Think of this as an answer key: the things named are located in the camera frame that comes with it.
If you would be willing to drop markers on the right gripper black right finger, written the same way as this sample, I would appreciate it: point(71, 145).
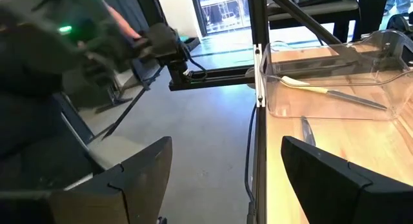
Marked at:
point(338, 191)

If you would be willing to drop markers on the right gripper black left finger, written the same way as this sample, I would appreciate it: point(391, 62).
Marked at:
point(135, 185)

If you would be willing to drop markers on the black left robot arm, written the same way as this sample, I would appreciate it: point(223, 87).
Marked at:
point(400, 24)

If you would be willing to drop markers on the large clear plastic bin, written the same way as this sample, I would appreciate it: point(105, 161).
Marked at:
point(355, 56)

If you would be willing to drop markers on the person's hand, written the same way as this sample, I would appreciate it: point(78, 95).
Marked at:
point(124, 24)

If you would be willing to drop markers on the black desk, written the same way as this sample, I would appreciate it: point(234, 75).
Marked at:
point(322, 9)

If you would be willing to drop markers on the large window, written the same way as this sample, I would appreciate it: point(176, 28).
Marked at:
point(226, 11)

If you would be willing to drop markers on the person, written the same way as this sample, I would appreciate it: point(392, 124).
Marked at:
point(398, 1)

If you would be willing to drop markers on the black aluminium table frame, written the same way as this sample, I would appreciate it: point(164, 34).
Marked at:
point(260, 172)

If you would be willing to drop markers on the silver frame bracket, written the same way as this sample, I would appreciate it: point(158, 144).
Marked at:
point(259, 75)

